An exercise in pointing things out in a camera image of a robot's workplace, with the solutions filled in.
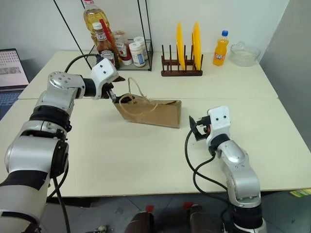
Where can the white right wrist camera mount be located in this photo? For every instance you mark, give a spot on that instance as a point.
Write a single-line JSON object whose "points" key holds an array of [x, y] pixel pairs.
{"points": [[219, 120]]}

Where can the red squeeze ketchup bottle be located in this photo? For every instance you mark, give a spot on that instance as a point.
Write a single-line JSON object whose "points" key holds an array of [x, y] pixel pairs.
{"points": [[122, 49]]}

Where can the dark wooden dish rack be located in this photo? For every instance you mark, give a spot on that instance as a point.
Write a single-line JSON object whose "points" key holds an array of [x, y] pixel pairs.
{"points": [[181, 72]]}

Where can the white jar blue label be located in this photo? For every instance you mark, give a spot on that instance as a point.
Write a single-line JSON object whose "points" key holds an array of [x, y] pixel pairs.
{"points": [[138, 55]]}

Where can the open laptop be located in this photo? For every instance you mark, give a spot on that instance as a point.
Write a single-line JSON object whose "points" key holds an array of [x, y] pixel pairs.
{"points": [[11, 70]]}

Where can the dark rounded shape red tag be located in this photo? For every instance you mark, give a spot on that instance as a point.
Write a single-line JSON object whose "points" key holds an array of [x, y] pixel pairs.
{"points": [[198, 218], [141, 222]]}

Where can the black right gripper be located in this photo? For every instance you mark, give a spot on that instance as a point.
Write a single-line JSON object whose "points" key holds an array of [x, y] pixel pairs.
{"points": [[202, 126]]}

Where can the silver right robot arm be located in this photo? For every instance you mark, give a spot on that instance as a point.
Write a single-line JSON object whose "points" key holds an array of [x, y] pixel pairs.
{"points": [[239, 174]]}

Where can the yellow green printed packet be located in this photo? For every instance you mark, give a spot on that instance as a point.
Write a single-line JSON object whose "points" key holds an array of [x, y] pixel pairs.
{"points": [[301, 193]]}

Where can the orange soda bottle blue cap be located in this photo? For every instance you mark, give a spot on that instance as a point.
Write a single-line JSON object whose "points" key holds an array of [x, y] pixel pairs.
{"points": [[220, 52]]}

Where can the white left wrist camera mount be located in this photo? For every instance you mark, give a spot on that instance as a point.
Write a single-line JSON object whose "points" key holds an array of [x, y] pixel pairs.
{"points": [[103, 72]]}

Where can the yellow plate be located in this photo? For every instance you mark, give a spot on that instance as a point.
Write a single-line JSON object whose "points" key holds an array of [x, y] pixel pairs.
{"points": [[180, 46], [196, 43]]}

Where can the clear glass bowl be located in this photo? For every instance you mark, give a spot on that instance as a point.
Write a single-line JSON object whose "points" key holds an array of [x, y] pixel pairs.
{"points": [[245, 55]]}

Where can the glass ketchup bottle white cap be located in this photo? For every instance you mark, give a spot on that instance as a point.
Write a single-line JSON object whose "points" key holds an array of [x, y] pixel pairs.
{"points": [[105, 52]]}

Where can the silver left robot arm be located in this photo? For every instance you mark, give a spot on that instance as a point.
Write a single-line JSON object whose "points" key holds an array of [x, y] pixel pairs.
{"points": [[29, 150]]}

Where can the large cooking oil bottle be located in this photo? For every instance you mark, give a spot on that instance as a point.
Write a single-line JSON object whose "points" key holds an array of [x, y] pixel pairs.
{"points": [[93, 19]]}

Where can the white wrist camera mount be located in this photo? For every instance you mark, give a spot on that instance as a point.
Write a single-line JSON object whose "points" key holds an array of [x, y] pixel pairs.
{"points": [[219, 120], [103, 72]]}

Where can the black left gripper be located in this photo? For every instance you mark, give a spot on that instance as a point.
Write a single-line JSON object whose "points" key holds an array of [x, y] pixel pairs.
{"points": [[107, 91]]}

